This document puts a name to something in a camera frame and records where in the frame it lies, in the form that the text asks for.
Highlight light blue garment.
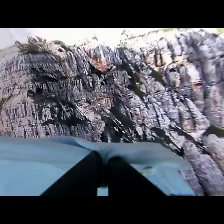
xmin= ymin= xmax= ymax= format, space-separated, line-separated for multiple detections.
xmin=0 ymin=135 xmax=197 ymax=197

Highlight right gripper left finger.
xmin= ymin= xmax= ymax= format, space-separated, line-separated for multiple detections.
xmin=40 ymin=150 xmax=104 ymax=197

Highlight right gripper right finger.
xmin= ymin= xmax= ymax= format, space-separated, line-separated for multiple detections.
xmin=105 ymin=155 xmax=168 ymax=197

